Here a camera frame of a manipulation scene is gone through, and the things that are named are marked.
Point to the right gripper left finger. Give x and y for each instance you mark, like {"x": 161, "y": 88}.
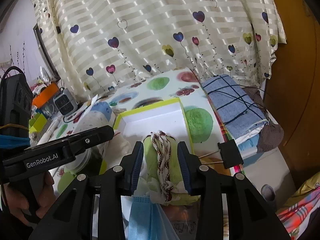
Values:
{"x": 131, "y": 165}

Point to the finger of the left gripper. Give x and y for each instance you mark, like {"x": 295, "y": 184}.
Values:
{"x": 74, "y": 144}

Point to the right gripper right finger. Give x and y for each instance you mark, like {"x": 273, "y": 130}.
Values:
{"x": 189, "y": 166}

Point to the green patterned cloth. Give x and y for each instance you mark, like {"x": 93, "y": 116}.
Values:
{"x": 163, "y": 176}

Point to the blue face masks stack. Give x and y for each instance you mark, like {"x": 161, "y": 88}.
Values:
{"x": 148, "y": 221}

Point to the white striped towel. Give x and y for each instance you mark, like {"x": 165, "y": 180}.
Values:
{"x": 115, "y": 150}

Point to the clear plastic round container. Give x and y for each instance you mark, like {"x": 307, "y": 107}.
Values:
{"x": 88, "y": 162}

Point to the green boxes in patterned tray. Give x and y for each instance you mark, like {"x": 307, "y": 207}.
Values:
{"x": 38, "y": 125}

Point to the rolled white paper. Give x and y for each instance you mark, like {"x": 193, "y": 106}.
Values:
{"x": 48, "y": 134}

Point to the orange lidded storage box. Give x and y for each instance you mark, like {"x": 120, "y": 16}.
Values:
{"x": 44, "y": 101}

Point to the green lidded jar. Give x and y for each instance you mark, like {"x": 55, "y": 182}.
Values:
{"x": 65, "y": 178}

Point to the blue white tissue pack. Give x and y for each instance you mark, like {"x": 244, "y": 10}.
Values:
{"x": 99, "y": 115}

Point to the grey portable heater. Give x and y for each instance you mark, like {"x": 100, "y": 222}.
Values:
{"x": 65, "y": 102}

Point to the lime green cardboard tray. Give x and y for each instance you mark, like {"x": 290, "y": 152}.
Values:
{"x": 167, "y": 116}

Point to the blue checked folded blanket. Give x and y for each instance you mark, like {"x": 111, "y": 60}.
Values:
{"x": 240, "y": 115}

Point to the heart patterned curtain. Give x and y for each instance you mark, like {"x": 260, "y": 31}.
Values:
{"x": 98, "y": 44}

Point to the brown wooden wardrobe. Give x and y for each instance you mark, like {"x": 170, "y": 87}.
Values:
{"x": 292, "y": 93}

